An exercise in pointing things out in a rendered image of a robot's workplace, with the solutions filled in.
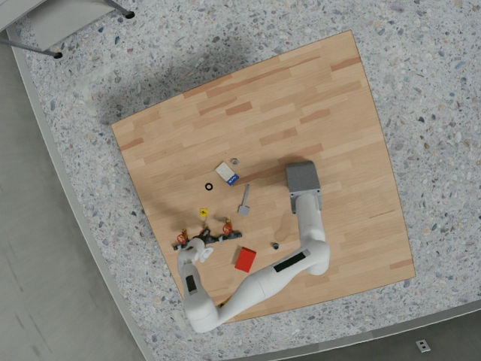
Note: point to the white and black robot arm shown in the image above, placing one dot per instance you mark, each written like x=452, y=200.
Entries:
x=313, y=256

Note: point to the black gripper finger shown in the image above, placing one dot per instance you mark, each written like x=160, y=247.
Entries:
x=206, y=231

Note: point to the red rectangular block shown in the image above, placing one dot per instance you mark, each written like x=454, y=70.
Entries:
x=245, y=259

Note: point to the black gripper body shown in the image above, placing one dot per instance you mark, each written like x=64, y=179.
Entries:
x=202, y=238

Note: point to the black pipe manifold with grey fittings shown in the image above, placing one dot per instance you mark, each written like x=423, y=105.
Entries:
x=209, y=239

